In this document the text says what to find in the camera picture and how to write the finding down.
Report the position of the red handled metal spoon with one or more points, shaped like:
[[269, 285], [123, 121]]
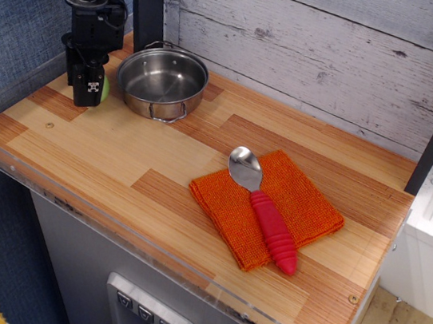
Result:
[[246, 171]]

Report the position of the orange folded cloth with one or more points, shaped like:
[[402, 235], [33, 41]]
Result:
[[306, 213]]

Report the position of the clear acrylic table guard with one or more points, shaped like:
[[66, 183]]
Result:
[[126, 177]]

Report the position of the green plastic pear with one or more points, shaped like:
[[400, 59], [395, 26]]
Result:
[[105, 89]]

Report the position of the black left frame post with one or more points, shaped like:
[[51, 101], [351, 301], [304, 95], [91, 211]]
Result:
[[148, 22]]

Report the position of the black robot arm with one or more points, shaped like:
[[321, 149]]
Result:
[[97, 29]]

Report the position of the silver dispenser button panel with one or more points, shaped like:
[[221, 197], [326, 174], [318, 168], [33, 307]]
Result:
[[129, 304]]

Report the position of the stainless steel pot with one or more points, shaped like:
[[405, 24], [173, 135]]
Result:
[[162, 84]]

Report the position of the grey toy fridge cabinet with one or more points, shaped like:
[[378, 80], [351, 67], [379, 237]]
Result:
[[83, 257]]

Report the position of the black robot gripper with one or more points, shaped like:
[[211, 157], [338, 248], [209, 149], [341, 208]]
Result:
[[96, 30]]

